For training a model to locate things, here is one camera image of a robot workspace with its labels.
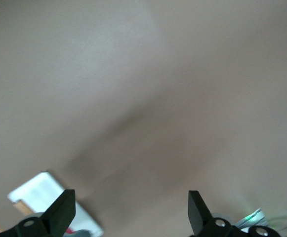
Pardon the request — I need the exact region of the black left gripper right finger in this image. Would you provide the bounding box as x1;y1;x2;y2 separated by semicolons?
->
188;190;282;237

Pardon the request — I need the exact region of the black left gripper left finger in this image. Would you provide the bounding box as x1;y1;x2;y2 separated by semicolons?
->
0;189;76;237

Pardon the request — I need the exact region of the red and grey towel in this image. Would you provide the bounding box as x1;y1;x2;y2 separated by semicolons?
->
65;226;93;237

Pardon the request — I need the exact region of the white rack base tray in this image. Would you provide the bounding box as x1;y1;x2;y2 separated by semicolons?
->
6;171;105;237

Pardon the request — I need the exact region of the wooden rack rod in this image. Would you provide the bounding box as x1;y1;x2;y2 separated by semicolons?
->
11;199;34;216

